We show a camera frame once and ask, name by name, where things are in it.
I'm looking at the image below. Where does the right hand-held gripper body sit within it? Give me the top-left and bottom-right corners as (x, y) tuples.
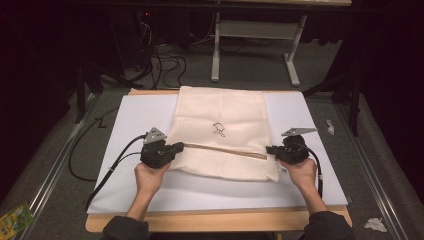
(277, 127), (319, 165)

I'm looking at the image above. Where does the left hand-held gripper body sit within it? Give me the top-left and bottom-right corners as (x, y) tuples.
(139, 127), (174, 169)

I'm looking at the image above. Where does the cream mesh laundry bag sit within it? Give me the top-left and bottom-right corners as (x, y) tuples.
(165, 85), (281, 183)

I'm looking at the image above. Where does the person's left hand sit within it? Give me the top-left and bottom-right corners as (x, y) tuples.
(133, 162), (172, 196)

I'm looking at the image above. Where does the person's right hand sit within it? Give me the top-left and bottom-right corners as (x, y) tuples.
(279, 157), (319, 191)

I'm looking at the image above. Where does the white foam board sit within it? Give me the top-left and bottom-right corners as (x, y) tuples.
(86, 92), (349, 215)

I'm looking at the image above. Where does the black stand leg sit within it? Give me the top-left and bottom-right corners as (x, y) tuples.
(73, 63), (145, 125)
(301, 71), (364, 138)

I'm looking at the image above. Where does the wooden table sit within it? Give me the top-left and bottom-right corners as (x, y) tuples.
(84, 88), (353, 233)

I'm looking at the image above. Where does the large crumpled white tissue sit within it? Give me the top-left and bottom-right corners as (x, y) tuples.
(363, 217), (388, 233)

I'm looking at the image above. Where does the green printed packet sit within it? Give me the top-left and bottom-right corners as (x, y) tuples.
(0, 201), (36, 240)

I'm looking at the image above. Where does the right hand-held gripper cable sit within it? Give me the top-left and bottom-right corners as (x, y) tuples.
(296, 142), (325, 200)

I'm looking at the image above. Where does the hand-held gripper cable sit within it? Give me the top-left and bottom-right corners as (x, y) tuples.
(296, 142), (325, 200)
(84, 133), (148, 211)

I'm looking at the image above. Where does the left hand-held gripper cable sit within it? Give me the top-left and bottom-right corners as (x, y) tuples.
(84, 133), (148, 211)

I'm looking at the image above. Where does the metal floor rail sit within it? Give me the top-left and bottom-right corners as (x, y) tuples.
(334, 102), (407, 240)
(18, 93), (98, 240)

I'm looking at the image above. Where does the bundle of black cables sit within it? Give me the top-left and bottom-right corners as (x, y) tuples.
(133, 19), (198, 92)

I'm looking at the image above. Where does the black floor cable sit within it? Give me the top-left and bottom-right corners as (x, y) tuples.
(68, 106), (120, 183)

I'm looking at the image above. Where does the white metal desk frame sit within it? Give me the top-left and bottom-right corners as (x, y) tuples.
(210, 0), (353, 88)

